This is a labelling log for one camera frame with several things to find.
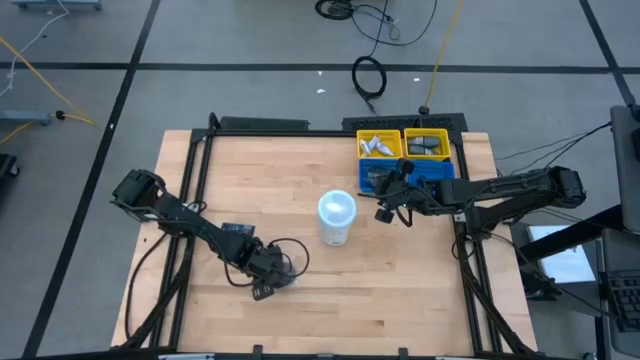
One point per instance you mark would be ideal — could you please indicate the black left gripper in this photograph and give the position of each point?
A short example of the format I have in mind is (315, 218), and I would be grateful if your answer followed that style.
(265, 265)

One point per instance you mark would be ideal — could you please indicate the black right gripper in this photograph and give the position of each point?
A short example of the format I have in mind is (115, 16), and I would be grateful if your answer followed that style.
(407, 195)

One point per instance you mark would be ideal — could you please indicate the dark blue travel tube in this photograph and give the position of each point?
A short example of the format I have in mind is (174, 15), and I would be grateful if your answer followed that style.
(240, 230)

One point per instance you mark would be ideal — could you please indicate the grey roll-on deodorant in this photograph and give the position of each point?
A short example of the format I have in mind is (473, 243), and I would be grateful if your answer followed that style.
(424, 141)
(422, 150)

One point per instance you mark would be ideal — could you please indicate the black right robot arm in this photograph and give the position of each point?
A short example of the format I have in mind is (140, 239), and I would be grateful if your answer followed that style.
(500, 187)

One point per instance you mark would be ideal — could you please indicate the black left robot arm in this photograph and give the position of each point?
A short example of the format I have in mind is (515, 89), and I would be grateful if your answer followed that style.
(175, 215)

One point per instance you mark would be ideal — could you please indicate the blue plastic mesh basket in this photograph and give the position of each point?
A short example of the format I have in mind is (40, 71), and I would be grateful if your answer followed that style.
(440, 167)
(364, 186)

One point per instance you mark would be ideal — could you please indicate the yellow plastic mesh basket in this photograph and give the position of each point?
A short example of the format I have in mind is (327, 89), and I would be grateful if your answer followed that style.
(395, 135)
(446, 145)

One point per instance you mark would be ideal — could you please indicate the white plastic jar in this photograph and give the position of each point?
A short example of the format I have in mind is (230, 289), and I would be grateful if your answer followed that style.
(336, 225)

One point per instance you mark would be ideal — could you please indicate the black perforated tray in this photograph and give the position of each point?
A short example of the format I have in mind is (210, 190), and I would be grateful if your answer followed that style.
(380, 122)

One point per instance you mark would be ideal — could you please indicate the white flat board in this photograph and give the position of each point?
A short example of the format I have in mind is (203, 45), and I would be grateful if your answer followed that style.
(565, 260)

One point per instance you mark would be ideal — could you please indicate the black side stand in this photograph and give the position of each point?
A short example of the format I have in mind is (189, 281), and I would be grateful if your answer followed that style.
(575, 232)

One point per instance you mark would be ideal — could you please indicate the grey monitor back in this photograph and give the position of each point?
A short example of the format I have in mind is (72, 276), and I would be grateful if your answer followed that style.
(627, 170)

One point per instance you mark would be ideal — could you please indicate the grey laptop keyboard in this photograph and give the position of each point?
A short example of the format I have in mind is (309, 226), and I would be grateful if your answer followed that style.
(625, 295)

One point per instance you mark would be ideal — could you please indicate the black wheeled base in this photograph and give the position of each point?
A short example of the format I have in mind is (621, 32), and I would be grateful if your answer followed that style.
(6, 165)

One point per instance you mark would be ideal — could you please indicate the grey stand base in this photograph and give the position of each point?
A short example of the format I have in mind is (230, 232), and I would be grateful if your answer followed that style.
(22, 118)
(55, 4)

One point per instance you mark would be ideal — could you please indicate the silver aluminium bracket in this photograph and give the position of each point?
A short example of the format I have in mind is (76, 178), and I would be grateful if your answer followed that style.
(460, 218)

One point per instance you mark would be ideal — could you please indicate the black aluminium table frame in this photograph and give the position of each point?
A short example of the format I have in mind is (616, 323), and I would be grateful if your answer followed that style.
(300, 133)

